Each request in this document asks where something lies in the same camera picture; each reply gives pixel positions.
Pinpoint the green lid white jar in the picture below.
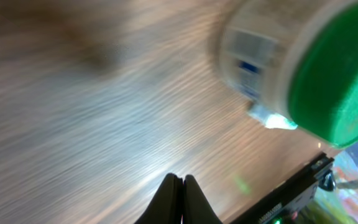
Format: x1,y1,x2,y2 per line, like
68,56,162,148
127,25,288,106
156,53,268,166
217,0,358,148

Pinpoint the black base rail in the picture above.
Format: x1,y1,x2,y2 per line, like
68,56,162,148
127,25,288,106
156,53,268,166
232,152,336,224

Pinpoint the teal tissue pack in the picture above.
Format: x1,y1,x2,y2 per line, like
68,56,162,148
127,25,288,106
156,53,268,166
247,103,298,130

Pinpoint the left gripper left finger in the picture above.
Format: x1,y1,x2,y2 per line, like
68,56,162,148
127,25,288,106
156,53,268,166
135,173,184,224

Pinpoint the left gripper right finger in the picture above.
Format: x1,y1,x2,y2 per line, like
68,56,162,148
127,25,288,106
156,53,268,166
183,175,222,224

